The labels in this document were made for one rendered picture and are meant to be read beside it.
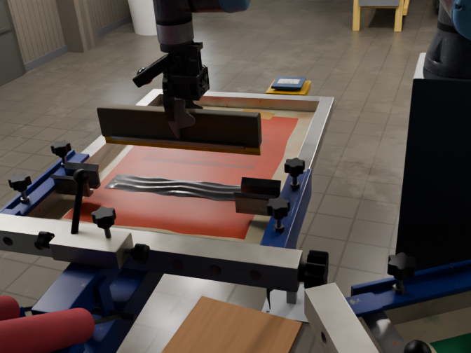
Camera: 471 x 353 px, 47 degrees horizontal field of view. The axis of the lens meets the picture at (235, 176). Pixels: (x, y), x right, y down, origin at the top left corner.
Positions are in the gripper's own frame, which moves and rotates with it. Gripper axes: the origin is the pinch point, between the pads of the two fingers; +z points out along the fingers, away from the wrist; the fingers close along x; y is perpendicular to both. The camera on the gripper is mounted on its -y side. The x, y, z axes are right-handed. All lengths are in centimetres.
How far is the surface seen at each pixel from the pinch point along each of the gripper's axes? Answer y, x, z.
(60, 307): 1, -53, 5
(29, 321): 7, -65, -5
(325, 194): 13, 155, 109
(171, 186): -1.8, -4.3, 12.7
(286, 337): 13, 45, 107
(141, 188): -8.8, -5.8, 13.1
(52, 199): -25.7, -15.9, 11.5
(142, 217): -3.6, -16.4, 13.5
